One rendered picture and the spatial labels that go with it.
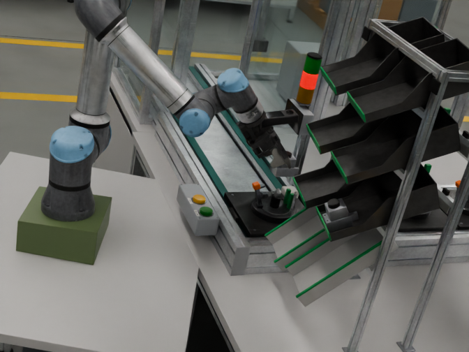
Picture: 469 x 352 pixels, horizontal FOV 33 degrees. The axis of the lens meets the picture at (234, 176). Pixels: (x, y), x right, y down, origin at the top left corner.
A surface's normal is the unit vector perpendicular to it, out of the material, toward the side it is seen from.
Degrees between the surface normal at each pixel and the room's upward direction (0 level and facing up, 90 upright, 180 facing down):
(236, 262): 90
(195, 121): 88
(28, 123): 0
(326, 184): 25
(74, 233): 90
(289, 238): 45
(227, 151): 0
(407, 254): 90
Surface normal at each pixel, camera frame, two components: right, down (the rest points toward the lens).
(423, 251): 0.33, 0.50
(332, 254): -0.55, -0.67
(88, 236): -0.05, 0.46
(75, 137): 0.12, -0.83
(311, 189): -0.24, -0.82
